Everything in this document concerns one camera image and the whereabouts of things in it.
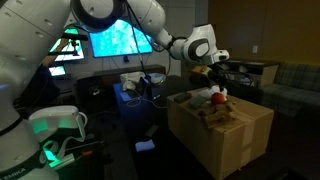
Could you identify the lit computer monitor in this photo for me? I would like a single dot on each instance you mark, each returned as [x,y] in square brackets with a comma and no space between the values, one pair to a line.
[70,45]

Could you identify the black rectangular case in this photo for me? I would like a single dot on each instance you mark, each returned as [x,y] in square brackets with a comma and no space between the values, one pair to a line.
[182,97]

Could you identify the dark wood low shelf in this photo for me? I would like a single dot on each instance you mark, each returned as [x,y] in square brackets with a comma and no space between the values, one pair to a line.
[260,71]

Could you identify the red and black toy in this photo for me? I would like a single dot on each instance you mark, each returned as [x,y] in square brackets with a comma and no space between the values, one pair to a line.
[220,115]

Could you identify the blue sponge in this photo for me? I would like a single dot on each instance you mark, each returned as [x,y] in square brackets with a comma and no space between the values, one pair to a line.
[145,145]

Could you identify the small lit screen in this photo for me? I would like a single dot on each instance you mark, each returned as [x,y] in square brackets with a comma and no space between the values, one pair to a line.
[57,70]

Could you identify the white cloth pile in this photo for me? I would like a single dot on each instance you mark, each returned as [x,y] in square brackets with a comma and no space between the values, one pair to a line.
[131,80]

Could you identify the white VR headset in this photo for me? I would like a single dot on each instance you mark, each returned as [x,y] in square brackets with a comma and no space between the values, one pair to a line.
[56,120]

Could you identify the small red knob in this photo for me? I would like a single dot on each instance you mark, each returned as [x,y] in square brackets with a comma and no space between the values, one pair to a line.
[87,153]

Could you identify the green plaid sofa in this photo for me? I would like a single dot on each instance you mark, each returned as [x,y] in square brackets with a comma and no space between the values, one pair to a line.
[293,90]

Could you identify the dark green cloth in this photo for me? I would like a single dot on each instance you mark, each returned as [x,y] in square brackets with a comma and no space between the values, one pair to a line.
[199,102]

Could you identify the clear plastic container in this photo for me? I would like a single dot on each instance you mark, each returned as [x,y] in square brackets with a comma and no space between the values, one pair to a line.
[156,78]

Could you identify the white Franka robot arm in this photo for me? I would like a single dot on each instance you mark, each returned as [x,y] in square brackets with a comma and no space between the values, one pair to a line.
[20,66]

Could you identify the dark wooden desk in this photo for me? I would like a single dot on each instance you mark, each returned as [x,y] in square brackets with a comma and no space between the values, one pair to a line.
[96,90]

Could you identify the red round toy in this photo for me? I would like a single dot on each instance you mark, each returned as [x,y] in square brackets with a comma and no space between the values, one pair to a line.
[218,99]

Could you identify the large wall display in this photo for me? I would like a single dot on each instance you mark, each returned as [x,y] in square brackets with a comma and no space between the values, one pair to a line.
[113,40]

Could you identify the seated person dark clothes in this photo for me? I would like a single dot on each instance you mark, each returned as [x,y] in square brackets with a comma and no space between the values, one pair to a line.
[43,86]

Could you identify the black bar camera on stand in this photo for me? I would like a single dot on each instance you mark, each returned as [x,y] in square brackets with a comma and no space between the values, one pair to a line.
[74,36]

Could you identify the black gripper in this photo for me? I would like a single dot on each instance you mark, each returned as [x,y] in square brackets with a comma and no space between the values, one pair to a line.
[218,76]

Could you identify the white wall outlet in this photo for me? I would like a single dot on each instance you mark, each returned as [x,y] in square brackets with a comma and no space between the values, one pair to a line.
[255,49]

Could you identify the large cardboard box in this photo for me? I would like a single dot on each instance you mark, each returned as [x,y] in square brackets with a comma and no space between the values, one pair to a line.
[206,146]

